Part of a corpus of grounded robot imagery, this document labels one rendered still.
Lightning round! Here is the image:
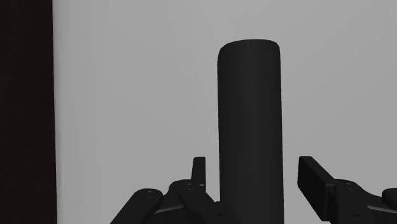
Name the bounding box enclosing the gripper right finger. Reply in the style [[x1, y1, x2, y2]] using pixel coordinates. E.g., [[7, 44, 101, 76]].
[[296, 156, 397, 224]]

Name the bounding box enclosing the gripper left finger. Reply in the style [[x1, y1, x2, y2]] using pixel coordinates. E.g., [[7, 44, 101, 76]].
[[109, 156, 221, 224]]

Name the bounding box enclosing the black cylinder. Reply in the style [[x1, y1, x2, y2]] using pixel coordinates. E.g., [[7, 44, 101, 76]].
[[216, 39, 285, 224]]

